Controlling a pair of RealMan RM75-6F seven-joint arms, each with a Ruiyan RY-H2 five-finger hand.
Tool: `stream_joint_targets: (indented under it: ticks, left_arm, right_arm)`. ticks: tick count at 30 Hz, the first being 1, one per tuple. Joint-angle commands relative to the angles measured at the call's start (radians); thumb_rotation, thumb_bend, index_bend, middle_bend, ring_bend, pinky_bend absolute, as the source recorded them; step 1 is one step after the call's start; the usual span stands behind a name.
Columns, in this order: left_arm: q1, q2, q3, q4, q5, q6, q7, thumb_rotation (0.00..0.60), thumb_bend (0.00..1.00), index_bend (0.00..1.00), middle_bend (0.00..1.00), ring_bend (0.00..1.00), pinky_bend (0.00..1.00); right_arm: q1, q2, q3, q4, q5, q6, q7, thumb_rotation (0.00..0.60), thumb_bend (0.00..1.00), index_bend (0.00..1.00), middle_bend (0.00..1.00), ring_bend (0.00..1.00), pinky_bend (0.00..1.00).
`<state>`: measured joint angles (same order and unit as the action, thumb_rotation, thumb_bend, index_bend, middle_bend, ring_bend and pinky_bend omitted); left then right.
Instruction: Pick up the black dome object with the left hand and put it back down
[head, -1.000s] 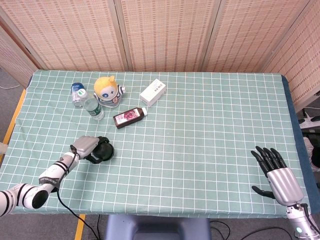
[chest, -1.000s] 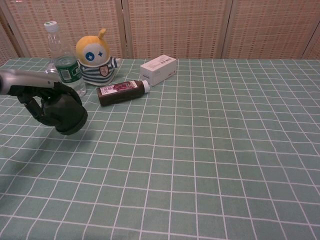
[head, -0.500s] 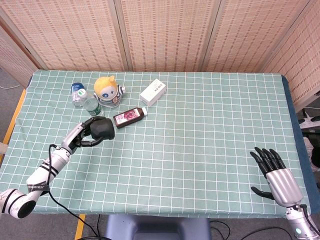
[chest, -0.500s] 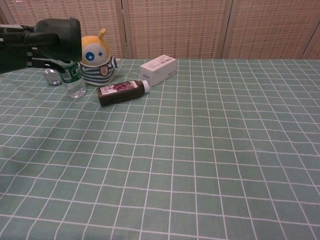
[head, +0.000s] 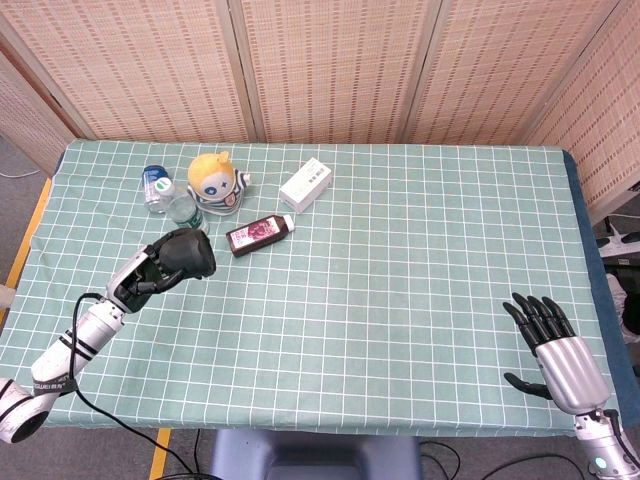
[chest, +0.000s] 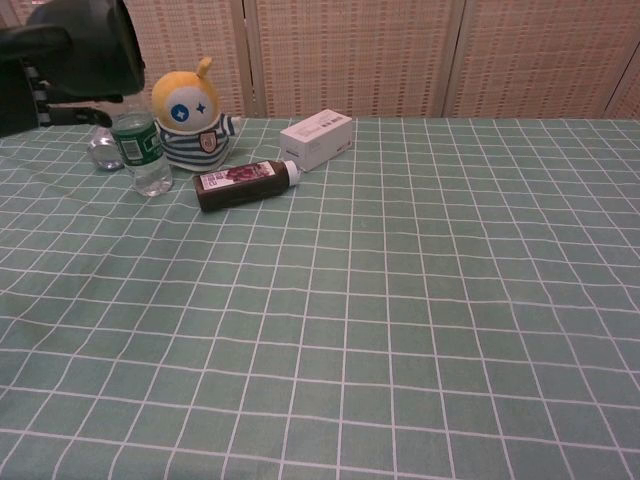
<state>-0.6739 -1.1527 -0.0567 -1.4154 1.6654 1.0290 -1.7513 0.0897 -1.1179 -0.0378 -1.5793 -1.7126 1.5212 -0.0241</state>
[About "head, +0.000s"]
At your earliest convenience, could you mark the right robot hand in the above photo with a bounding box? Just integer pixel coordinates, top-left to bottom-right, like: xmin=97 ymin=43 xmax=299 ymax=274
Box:
xmin=502 ymin=292 xmax=612 ymax=415

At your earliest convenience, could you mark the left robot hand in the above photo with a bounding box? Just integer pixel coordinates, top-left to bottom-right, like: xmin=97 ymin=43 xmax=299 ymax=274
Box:
xmin=105 ymin=230 xmax=186 ymax=315

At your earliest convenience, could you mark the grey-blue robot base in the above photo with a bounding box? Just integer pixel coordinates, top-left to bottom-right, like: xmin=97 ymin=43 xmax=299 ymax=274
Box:
xmin=208 ymin=428 xmax=424 ymax=480

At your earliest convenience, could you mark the clear water bottle green label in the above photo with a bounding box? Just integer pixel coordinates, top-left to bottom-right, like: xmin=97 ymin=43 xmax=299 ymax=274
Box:
xmin=153 ymin=178 xmax=210 ymax=236

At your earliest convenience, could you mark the blue soda can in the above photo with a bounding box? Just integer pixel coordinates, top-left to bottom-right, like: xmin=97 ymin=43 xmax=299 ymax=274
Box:
xmin=141 ymin=164 xmax=171 ymax=215

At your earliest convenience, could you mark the dark blue table cover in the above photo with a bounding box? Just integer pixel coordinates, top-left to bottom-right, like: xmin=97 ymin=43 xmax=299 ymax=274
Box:
xmin=562 ymin=149 xmax=640 ymax=431

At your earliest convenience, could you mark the black bag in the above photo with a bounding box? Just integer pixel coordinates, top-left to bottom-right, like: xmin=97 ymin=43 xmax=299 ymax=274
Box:
xmin=604 ymin=262 xmax=640 ymax=346

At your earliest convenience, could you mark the yellow plush doll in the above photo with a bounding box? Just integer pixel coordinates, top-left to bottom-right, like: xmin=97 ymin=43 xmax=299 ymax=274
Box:
xmin=186 ymin=151 xmax=251 ymax=217

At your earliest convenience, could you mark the dark juice bottle white cap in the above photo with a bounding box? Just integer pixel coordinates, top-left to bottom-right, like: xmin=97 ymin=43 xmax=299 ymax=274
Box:
xmin=225 ymin=213 xmax=297 ymax=259

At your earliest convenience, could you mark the bamboo folding screen panel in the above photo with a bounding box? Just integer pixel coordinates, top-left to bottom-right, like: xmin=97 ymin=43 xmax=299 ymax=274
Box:
xmin=404 ymin=0 xmax=626 ymax=146
xmin=524 ymin=0 xmax=640 ymax=211
xmin=0 ymin=0 xmax=256 ymax=144
xmin=229 ymin=0 xmax=444 ymax=146
xmin=0 ymin=49 xmax=76 ymax=176

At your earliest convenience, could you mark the white carton box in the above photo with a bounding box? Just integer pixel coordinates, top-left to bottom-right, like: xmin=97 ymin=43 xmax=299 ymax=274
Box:
xmin=278 ymin=157 xmax=335 ymax=215

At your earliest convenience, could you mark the green checkered tablecloth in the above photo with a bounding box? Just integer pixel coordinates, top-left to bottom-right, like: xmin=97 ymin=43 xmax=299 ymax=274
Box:
xmin=0 ymin=139 xmax=624 ymax=440

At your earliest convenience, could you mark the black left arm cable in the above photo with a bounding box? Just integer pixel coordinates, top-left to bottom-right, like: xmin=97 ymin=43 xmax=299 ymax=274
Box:
xmin=69 ymin=292 xmax=201 ymax=480

